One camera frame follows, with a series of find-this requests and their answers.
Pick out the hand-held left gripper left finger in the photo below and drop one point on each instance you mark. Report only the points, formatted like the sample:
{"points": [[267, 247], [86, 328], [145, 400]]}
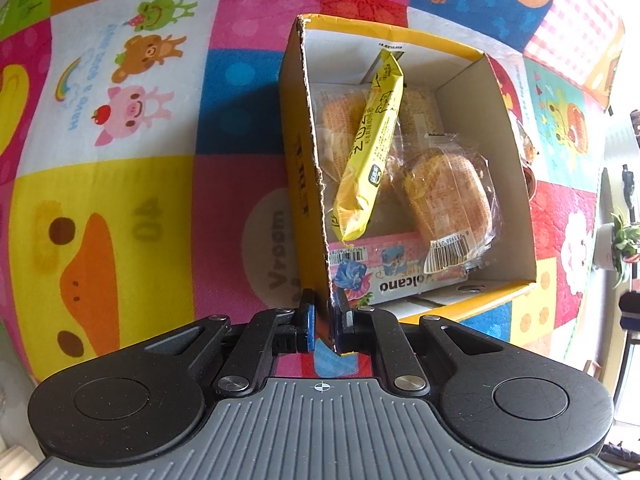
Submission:
{"points": [[310, 325]]}

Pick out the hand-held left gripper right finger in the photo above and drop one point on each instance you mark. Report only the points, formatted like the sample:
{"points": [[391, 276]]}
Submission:
{"points": [[343, 321]]}

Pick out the pink volcano snack box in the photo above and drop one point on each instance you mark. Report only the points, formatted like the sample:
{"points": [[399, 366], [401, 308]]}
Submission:
{"points": [[390, 280]]}

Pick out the yellow cardboard box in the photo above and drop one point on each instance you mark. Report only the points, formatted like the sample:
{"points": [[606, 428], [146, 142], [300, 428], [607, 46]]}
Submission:
{"points": [[300, 200]]}

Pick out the bread with barcode label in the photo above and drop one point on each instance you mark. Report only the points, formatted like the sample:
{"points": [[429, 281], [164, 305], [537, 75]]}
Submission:
{"points": [[445, 200]]}

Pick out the yellow snack bar packet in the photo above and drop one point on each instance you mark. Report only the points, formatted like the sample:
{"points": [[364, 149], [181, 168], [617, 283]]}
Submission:
{"points": [[367, 160]]}

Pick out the orange bread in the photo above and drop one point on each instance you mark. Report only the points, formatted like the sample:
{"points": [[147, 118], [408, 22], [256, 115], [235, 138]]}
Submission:
{"points": [[340, 120]]}

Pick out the colourful printed play mat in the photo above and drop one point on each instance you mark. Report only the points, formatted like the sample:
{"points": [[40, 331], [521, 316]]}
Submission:
{"points": [[125, 185]]}

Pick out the white flower pot with plant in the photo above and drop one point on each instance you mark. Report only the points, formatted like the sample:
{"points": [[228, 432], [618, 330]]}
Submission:
{"points": [[607, 247]]}

